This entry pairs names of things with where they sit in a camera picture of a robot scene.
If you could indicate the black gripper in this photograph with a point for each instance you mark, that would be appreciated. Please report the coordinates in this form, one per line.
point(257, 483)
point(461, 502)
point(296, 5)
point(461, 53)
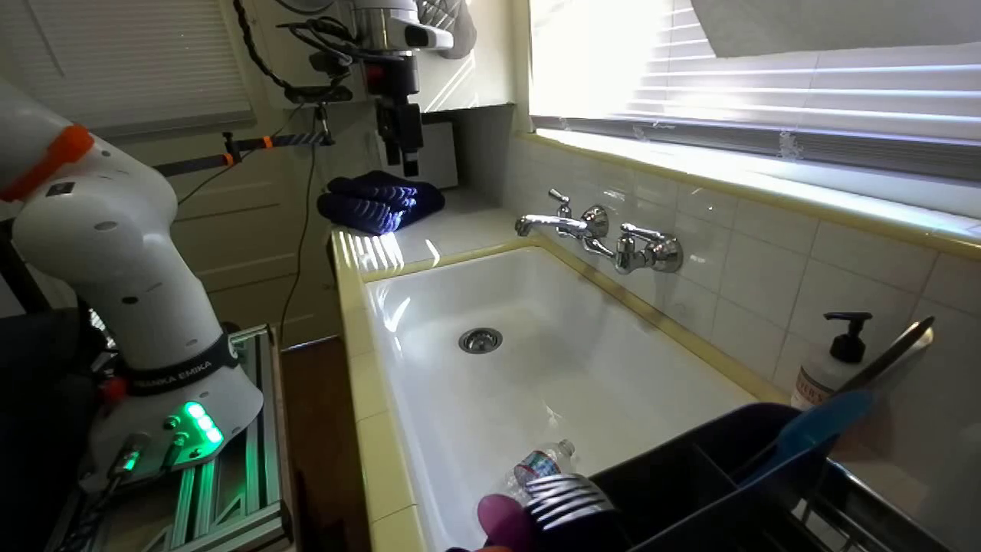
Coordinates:
point(400, 119)

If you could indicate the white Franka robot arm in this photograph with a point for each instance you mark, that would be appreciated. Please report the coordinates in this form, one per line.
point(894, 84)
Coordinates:
point(113, 257)

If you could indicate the dark blue folded towel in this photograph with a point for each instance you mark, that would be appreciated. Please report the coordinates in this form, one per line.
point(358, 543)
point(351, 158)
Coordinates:
point(377, 201)

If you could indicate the metal sink drain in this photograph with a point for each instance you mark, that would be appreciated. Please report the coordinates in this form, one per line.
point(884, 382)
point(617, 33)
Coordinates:
point(481, 343)

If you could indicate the white ceramic sink basin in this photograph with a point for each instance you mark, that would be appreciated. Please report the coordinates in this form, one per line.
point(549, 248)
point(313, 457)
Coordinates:
point(571, 378)

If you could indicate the white window blinds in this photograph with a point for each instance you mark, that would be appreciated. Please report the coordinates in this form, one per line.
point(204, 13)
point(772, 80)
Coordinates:
point(155, 49)
point(776, 93)

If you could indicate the purple cup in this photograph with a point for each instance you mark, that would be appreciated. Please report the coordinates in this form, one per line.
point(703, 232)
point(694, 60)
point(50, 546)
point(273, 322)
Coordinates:
point(506, 522)

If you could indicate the black dish rack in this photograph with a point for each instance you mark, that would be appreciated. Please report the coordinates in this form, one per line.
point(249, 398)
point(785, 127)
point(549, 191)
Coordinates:
point(694, 492)

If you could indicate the soap dispenser with black pump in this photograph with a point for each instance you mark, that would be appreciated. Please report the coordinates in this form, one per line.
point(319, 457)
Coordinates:
point(816, 385)

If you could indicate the plastic spatula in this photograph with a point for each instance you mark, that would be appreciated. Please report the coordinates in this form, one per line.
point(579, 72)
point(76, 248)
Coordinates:
point(816, 430)

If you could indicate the black stereo camera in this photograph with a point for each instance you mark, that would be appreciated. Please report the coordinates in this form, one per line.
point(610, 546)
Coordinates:
point(316, 93)

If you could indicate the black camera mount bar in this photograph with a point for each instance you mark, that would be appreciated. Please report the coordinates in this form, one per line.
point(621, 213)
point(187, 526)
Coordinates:
point(248, 150)

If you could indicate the chrome wall faucet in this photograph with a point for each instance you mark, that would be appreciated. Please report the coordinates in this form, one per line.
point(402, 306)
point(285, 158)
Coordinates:
point(632, 251)

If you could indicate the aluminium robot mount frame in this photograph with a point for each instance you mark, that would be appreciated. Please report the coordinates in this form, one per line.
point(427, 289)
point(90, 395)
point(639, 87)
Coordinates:
point(262, 430)

